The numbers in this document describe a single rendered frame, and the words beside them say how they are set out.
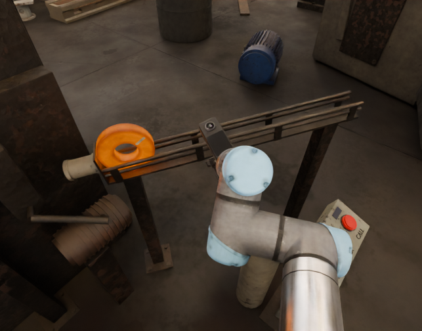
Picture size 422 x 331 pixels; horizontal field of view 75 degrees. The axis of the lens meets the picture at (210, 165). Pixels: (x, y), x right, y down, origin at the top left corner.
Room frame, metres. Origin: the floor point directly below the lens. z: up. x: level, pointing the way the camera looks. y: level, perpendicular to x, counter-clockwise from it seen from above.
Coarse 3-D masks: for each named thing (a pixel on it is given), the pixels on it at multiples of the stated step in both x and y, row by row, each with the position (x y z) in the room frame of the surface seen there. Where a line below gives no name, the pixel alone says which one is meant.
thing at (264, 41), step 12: (264, 36) 2.28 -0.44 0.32; (276, 36) 2.34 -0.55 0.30; (252, 48) 2.06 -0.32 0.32; (264, 48) 2.06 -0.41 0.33; (276, 48) 2.15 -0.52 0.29; (240, 60) 2.06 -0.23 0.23; (252, 60) 2.01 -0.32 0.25; (264, 60) 1.98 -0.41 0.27; (276, 60) 2.10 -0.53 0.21; (240, 72) 2.06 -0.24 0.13; (252, 72) 2.01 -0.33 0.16; (264, 72) 1.97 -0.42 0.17; (276, 72) 2.22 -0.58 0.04
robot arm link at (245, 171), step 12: (228, 156) 0.30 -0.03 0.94; (240, 156) 0.28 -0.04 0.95; (252, 156) 0.28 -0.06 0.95; (264, 156) 0.29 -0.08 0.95; (228, 168) 0.27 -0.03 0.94; (240, 168) 0.27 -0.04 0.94; (252, 168) 0.27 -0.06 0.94; (264, 168) 0.27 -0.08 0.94; (228, 180) 0.26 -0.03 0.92; (240, 180) 0.26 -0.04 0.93; (252, 180) 0.26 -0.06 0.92; (264, 180) 0.26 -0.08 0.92; (228, 192) 0.26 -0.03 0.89; (240, 192) 0.25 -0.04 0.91; (252, 192) 0.25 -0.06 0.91
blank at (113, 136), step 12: (108, 132) 0.54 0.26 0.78; (120, 132) 0.54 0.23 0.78; (132, 132) 0.55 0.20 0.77; (144, 132) 0.57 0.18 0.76; (96, 144) 0.53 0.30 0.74; (108, 144) 0.53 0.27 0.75; (144, 144) 0.56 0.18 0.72; (108, 156) 0.53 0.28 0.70; (120, 156) 0.55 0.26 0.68; (132, 156) 0.56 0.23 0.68; (144, 156) 0.55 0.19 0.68
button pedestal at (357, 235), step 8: (336, 200) 0.45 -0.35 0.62; (328, 208) 0.43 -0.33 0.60; (344, 208) 0.42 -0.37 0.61; (320, 216) 0.42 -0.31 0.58; (328, 216) 0.39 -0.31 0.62; (352, 216) 0.40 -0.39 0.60; (328, 224) 0.37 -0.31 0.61; (336, 224) 0.37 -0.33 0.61; (360, 224) 0.39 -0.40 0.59; (352, 232) 0.36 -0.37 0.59; (360, 232) 0.36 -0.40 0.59; (352, 240) 0.34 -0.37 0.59; (360, 240) 0.34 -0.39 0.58; (352, 248) 0.32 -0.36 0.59; (352, 256) 0.30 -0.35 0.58; (280, 288) 0.42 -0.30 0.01; (272, 296) 0.38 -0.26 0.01; (280, 296) 0.38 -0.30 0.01; (272, 304) 0.35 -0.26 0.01; (264, 312) 0.32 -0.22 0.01; (272, 312) 0.32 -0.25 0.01; (264, 320) 0.29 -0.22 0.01; (272, 320) 0.29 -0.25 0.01; (272, 328) 0.26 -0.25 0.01
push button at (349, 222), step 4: (344, 216) 0.40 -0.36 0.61; (348, 216) 0.39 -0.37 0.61; (344, 220) 0.38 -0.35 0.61; (348, 220) 0.38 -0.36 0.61; (352, 220) 0.39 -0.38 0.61; (344, 224) 0.37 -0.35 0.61; (348, 224) 0.37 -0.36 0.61; (352, 224) 0.37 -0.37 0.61; (356, 224) 0.38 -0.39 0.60; (348, 228) 0.36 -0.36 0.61; (352, 228) 0.36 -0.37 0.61
